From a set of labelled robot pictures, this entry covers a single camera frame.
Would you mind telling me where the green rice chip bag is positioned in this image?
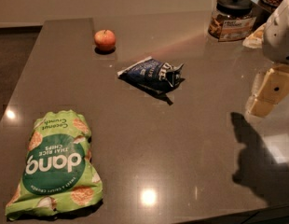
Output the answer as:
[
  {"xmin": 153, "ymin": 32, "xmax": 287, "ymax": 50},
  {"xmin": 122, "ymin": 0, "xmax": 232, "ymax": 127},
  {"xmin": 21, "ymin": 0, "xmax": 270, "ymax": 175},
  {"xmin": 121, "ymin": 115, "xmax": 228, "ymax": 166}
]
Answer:
[{"xmin": 5, "ymin": 110, "xmax": 103, "ymax": 220}]

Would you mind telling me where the red apple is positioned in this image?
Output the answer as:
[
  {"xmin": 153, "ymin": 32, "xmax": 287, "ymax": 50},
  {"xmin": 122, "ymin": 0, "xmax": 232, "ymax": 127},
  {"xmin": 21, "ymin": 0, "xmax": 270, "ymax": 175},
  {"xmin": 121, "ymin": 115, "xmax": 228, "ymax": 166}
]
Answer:
[{"xmin": 94, "ymin": 30, "xmax": 116, "ymax": 51}]

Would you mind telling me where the glass jar with black lid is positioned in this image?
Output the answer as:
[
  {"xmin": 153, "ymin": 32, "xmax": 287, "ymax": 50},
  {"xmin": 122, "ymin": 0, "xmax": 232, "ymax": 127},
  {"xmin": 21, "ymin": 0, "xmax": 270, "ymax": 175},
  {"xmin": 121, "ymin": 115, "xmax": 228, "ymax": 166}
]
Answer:
[{"xmin": 208, "ymin": 0, "xmax": 255, "ymax": 42}]

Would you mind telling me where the blue chip bag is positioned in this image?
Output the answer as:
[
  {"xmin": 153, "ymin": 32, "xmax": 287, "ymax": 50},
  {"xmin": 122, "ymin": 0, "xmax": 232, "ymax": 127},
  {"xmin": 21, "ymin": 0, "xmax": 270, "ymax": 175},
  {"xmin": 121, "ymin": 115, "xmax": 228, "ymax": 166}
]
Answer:
[{"xmin": 117, "ymin": 57, "xmax": 184, "ymax": 93}]

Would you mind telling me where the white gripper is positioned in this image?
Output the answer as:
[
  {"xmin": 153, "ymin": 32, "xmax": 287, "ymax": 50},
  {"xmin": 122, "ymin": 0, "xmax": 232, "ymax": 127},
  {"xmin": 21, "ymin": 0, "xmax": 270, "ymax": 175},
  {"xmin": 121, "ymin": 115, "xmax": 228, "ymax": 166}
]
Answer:
[{"xmin": 246, "ymin": 0, "xmax": 289, "ymax": 118}]

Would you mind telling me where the pale snack packet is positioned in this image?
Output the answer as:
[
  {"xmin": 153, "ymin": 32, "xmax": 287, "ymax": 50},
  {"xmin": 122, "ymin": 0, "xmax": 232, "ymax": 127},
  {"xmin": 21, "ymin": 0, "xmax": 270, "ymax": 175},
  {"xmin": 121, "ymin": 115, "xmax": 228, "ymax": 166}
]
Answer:
[{"xmin": 242, "ymin": 24, "xmax": 265, "ymax": 49}]

